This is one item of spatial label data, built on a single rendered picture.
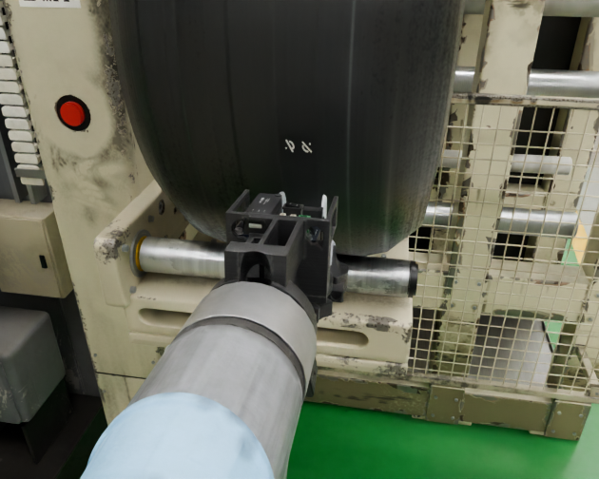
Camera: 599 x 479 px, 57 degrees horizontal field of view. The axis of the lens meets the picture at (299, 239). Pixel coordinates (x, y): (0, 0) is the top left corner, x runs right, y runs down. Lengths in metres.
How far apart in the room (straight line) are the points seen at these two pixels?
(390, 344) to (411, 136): 0.29
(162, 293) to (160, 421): 0.50
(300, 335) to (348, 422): 1.41
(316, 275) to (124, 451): 0.20
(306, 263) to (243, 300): 0.09
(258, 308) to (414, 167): 0.25
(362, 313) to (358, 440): 1.02
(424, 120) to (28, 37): 0.48
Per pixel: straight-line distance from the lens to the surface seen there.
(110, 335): 0.92
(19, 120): 0.81
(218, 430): 0.22
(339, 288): 0.42
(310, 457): 1.62
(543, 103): 1.08
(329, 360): 0.70
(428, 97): 0.46
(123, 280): 0.70
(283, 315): 0.29
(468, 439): 1.72
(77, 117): 0.75
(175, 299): 0.70
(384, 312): 0.67
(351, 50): 0.43
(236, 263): 0.32
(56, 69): 0.75
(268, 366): 0.26
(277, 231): 0.36
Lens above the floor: 1.27
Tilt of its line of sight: 30 degrees down
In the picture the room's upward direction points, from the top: straight up
